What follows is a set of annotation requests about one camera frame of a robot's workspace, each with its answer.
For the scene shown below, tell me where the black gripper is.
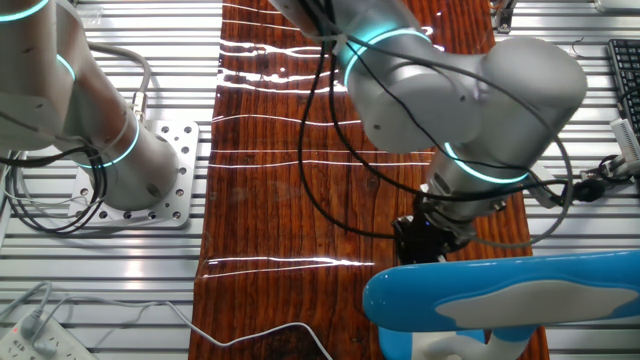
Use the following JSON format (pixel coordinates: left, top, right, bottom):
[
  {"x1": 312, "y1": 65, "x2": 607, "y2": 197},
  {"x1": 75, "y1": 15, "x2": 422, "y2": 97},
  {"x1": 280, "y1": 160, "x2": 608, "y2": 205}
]
[{"x1": 391, "y1": 199, "x2": 477, "y2": 267}]

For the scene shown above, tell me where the blue and white desk lamp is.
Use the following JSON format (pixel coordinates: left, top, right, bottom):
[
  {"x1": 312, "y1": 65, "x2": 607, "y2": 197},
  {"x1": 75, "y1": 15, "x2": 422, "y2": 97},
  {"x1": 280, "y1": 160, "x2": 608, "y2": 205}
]
[{"x1": 362, "y1": 250, "x2": 640, "y2": 360}]

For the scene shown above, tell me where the wood grain table mat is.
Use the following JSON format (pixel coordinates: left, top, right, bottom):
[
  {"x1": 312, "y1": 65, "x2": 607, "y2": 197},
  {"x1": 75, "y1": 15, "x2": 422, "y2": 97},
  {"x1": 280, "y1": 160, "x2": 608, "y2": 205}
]
[{"x1": 188, "y1": 0, "x2": 551, "y2": 360}]

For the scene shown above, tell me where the black computer keyboard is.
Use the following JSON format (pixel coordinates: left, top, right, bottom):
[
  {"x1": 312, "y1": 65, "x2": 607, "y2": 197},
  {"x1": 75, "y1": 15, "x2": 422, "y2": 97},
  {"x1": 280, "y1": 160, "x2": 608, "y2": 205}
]
[{"x1": 607, "y1": 38, "x2": 640, "y2": 139}]

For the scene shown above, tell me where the white power strip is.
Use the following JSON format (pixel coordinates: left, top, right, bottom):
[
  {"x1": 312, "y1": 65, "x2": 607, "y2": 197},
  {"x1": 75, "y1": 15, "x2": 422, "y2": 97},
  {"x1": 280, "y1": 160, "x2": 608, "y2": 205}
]
[{"x1": 0, "y1": 317, "x2": 99, "y2": 360}]

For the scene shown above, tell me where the white power plug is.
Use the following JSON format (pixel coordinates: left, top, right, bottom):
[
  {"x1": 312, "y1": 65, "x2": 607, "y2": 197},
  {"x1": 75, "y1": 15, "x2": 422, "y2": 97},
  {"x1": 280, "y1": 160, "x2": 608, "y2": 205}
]
[{"x1": 19, "y1": 309, "x2": 59, "y2": 346}]

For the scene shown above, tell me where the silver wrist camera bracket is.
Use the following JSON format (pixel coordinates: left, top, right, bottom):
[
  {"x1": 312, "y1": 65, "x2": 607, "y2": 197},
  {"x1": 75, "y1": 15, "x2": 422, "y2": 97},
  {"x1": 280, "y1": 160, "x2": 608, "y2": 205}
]
[{"x1": 527, "y1": 164, "x2": 566, "y2": 210}]

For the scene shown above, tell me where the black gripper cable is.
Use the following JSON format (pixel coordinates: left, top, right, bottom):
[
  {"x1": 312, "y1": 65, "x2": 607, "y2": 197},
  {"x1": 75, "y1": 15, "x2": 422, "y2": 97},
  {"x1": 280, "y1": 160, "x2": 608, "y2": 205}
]
[{"x1": 296, "y1": 0, "x2": 401, "y2": 240}]

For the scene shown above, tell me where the grey looped cable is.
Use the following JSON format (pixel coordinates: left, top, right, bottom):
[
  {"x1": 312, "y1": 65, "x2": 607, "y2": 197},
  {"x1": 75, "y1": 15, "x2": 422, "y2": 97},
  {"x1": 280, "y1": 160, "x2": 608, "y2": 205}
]
[{"x1": 469, "y1": 132, "x2": 576, "y2": 250}]

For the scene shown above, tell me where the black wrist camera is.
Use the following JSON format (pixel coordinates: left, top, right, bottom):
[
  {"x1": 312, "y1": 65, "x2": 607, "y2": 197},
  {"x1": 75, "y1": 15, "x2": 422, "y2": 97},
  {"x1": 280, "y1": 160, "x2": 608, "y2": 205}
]
[{"x1": 569, "y1": 177, "x2": 609, "y2": 204}]

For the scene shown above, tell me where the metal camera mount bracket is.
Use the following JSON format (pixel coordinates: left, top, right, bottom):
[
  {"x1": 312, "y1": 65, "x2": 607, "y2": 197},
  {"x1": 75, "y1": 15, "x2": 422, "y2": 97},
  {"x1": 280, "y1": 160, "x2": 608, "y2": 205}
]
[{"x1": 579, "y1": 154, "x2": 640, "y2": 189}]

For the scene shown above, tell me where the black camera cable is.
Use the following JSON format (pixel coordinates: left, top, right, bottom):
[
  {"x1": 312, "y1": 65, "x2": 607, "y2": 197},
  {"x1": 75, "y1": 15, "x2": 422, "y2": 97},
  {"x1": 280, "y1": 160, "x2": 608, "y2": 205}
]
[{"x1": 597, "y1": 153, "x2": 632, "y2": 185}]

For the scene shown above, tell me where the white cable tie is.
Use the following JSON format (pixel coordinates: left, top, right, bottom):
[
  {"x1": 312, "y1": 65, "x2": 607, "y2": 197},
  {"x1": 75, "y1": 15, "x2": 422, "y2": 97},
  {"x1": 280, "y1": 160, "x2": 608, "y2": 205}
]
[{"x1": 309, "y1": 29, "x2": 352, "y2": 52}]

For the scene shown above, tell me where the thin white lamp cable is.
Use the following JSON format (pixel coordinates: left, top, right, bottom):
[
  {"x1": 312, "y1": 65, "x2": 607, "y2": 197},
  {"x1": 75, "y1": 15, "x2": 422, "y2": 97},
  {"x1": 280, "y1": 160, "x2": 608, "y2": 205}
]
[{"x1": 29, "y1": 294, "x2": 335, "y2": 360}]

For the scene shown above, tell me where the silver depth camera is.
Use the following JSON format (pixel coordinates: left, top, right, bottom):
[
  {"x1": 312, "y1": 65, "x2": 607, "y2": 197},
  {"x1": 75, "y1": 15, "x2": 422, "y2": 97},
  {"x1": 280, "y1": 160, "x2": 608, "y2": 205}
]
[{"x1": 609, "y1": 118, "x2": 640, "y2": 176}]

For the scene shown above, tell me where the metal camera stand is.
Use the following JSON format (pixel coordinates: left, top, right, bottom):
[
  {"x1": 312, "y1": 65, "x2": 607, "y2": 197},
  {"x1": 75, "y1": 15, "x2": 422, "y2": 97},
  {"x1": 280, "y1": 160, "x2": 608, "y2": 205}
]
[{"x1": 490, "y1": 0, "x2": 520, "y2": 35}]

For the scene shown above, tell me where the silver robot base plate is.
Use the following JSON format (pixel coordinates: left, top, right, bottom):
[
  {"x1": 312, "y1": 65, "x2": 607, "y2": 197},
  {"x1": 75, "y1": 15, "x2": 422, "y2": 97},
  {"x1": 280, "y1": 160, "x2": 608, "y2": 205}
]
[{"x1": 67, "y1": 119, "x2": 200, "y2": 230}]

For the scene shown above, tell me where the grey robot cable with connector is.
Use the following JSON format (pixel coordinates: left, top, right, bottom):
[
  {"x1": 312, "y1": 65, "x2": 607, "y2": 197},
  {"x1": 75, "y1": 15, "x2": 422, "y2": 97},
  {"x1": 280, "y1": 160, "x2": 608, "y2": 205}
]
[{"x1": 87, "y1": 42, "x2": 153, "y2": 124}]

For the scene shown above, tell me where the black cable bundle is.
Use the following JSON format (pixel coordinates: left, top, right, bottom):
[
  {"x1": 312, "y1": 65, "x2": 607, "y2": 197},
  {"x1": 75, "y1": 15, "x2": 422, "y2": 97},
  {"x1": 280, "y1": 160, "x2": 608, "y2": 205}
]
[{"x1": 0, "y1": 144, "x2": 110, "y2": 235}]

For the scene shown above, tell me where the grey power cable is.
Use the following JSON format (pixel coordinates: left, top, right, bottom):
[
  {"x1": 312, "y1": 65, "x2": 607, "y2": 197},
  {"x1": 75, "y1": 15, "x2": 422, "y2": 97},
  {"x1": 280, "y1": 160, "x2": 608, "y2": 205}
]
[{"x1": 0, "y1": 280, "x2": 54, "y2": 341}]

